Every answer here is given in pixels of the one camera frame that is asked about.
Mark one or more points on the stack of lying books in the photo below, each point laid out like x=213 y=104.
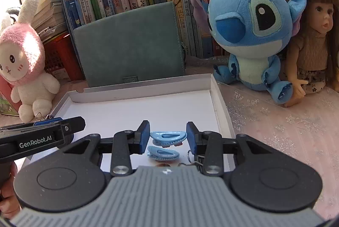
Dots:
x=50 y=12

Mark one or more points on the pink hooded bunny plush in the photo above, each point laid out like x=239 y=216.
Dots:
x=26 y=78

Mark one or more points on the black binder clip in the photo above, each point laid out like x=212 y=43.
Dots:
x=199 y=163
x=49 y=117

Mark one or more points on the person's left hand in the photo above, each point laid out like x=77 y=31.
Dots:
x=10 y=203

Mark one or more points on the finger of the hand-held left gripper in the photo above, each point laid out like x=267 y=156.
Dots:
x=75 y=123
x=49 y=121

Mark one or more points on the red plastic crate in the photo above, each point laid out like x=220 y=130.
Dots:
x=63 y=57

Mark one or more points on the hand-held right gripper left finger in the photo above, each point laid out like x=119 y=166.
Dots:
x=144 y=137

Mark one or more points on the grey cloth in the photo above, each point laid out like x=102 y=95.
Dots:
x=12 y=13

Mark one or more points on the brown-haired doll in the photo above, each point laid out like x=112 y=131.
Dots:
x=312 y=52

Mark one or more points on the light blue hair clip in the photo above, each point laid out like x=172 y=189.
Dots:
x=166 y=137

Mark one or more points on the pink snowflake tablecloth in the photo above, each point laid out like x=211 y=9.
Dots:
x=278 y=123

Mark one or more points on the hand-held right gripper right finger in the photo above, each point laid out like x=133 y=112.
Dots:
x=191 y=139

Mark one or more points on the white cardboard box tray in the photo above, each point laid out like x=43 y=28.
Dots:
x=132 y=115

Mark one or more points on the blue alien plush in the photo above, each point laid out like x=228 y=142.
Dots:
x=246 y=31

